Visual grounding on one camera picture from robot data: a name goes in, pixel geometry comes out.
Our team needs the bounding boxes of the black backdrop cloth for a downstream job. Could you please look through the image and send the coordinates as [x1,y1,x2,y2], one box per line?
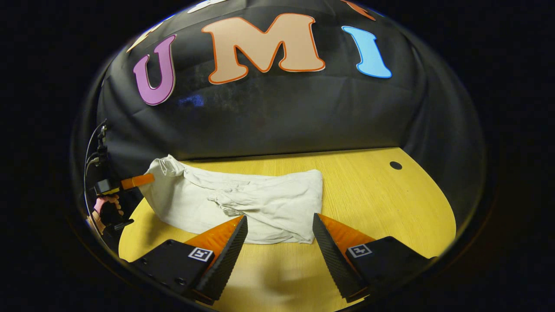
[72,0,486,226]

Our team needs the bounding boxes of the white jeans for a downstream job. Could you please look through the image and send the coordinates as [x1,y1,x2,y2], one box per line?
[139,154,324,245]

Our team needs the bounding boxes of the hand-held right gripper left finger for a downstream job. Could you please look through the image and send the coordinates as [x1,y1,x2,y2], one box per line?
[129,215,249,305]

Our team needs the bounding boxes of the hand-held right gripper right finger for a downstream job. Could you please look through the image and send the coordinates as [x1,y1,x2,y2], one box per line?
[312,212,437,304]

